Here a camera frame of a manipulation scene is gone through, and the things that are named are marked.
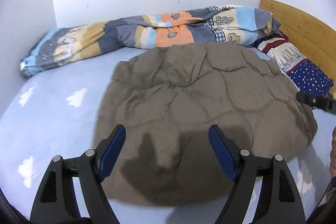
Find olive green quilted hooded coat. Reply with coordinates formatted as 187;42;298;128
94;43;317;206

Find person's right hand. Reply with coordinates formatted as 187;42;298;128
329;127;336;177

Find blue star patterned pillow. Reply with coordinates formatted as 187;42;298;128
253;34;335;99

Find wooden headboard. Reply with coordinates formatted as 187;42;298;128
260;0;336;80

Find light blue cloud bedsheet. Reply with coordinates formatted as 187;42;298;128
1;48;335;223

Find colourful patchwork cartoon quilt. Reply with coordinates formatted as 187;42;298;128
20;5;281;79

